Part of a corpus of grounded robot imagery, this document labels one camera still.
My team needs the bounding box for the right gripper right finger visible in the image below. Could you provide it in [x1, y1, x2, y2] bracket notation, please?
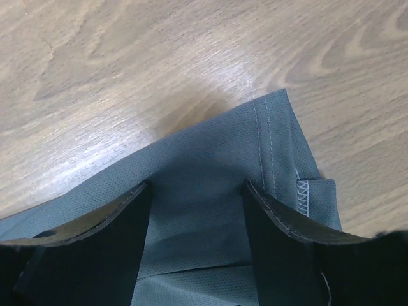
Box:
[242, 180, 407, 305]

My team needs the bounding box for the grey t shirt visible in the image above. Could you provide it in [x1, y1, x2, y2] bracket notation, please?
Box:
[1, 90, 340, 305]

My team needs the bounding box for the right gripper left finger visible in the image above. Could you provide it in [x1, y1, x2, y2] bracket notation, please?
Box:
[1, 182, 152, 305]

